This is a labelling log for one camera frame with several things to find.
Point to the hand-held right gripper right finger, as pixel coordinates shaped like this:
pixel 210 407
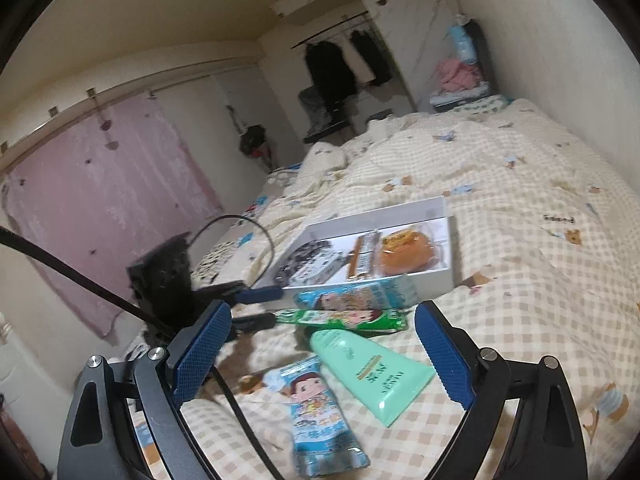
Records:
pixel 445 355

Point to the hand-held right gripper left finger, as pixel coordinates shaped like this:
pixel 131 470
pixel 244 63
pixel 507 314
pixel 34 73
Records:
pixel 200 355

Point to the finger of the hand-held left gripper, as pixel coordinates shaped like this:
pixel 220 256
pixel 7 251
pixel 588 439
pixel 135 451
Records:
pixel 260 294
pixel 255 321

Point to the grey hair claw clip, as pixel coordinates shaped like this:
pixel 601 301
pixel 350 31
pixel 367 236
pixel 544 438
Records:
pixel 300 255

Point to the cow print snack packet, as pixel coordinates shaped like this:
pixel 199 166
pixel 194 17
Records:
pixel 325 270

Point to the white cardboard box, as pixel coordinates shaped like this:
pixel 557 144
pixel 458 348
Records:
pixel 440 280

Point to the mint green tube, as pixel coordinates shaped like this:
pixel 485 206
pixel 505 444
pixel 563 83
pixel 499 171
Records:
pixel 370 375

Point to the green cartoon snack packet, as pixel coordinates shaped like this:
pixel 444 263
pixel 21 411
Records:
pixel 340 319

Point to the blue cartoon snack packet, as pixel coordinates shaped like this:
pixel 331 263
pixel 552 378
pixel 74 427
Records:
pixel 350 300
pixel 315 420

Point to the bread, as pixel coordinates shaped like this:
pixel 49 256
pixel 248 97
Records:
pixel 410 255

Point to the brown striped snack bar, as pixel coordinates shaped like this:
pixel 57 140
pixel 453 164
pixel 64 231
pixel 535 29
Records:
pixel 362 255

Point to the printed bed sheet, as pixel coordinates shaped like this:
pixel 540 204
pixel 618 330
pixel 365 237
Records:
pixel 220 257

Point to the pink curtain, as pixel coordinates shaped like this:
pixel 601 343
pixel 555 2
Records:
pixel 100 210

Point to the dark hanging bag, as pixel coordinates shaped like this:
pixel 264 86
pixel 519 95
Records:
pixel 254 141

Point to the grey chair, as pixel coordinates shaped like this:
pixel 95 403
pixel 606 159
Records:
pixel 325 115

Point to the black hanging coat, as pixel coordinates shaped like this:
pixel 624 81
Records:
pixel 327 72

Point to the dotted pillow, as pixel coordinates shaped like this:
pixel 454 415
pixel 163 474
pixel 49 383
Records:
pixel 492 104

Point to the folded clothes stack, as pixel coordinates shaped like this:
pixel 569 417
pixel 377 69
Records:
pixel 457 97

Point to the black hanging garment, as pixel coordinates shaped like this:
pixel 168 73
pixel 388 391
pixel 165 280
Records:
pixel 372 57

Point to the pink clothes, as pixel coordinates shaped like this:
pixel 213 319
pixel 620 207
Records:
pixel 455 76

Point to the light blue pack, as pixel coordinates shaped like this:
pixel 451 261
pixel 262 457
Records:
pixel 462 42

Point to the clothes rail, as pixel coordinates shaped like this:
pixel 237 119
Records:
pixel 330 27

